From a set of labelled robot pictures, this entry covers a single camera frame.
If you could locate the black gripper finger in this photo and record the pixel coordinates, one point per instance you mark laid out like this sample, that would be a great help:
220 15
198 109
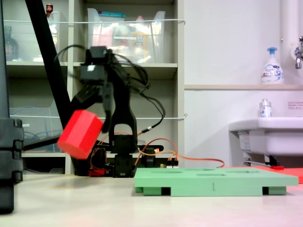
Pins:
109 104
87 94

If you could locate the red octagonal pillar block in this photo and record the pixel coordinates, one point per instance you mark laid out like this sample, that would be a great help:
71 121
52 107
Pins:
80 134

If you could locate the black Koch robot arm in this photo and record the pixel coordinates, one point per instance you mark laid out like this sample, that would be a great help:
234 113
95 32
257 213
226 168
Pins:
123 113

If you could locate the small orange foam block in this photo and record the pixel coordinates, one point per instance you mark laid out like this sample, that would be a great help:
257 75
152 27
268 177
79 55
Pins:
296 176

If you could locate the large clear storage bin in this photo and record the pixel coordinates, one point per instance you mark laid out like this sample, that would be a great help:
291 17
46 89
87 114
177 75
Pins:
99 42

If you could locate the thick black tripod leg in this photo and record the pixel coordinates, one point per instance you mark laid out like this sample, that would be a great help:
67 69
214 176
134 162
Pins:
47 47

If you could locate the pink capped bottle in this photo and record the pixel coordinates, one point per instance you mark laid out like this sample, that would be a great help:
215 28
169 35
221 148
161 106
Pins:
140 35

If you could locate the clear file tray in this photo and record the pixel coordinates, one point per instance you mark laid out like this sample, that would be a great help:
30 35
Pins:
35 127

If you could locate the thin black tripod leg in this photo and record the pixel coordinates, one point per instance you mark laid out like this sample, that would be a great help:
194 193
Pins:
42 143

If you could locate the beige shelf unit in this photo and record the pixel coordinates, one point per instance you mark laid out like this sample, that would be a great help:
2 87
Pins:
181 71

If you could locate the dark glass bottle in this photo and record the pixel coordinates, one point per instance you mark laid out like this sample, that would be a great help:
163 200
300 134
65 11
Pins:
10 47

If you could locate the notched black tripod leg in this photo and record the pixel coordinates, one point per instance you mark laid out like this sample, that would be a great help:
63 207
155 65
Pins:
7 153

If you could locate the green shape sorting board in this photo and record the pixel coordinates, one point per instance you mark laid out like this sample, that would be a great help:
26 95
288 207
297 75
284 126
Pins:
213 182

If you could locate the small silver capped bottle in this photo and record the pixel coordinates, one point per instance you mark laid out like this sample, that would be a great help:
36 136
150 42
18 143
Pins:
265 110

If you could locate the white soap pump bottle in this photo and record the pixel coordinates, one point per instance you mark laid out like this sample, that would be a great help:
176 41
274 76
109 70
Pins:
272 71

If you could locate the white ceramic sink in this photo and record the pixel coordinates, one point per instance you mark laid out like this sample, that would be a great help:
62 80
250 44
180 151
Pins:
279 137

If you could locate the metal water faucet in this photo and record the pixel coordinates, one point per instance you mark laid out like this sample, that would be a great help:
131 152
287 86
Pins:
298 54

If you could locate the small wall sign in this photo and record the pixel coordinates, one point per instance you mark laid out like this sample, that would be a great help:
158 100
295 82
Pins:
296 105

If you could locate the white wall pipe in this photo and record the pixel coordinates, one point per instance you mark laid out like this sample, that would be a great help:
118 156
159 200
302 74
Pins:
288 23

